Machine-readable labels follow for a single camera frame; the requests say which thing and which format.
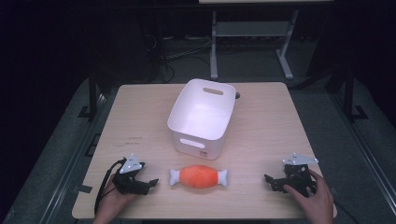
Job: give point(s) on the person's left hand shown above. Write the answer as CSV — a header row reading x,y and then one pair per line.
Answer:
x,y
109,202

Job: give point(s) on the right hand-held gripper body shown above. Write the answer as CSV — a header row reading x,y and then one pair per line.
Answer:
x,y
297,177

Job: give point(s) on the person's right hand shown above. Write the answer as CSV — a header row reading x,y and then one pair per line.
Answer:
x,y
319,205

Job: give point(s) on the white metal desk frame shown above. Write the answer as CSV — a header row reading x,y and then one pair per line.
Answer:
x,y
249,28

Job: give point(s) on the orange plush meat bone toy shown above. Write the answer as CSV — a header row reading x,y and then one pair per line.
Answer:
x,y
198,176

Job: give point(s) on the dark round table grommet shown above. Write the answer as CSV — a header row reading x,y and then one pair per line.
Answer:
x,y
237,95

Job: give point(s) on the white plastic storage bin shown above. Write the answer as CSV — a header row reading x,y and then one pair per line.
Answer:
x,y
202,121

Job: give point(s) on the black tape strip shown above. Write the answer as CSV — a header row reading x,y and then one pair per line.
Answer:
x,y
85,188

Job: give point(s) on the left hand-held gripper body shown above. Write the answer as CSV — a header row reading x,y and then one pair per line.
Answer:
x,y
130,165

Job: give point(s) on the black metal stand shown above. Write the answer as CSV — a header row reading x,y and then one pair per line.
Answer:
x,y
92,93
350,93

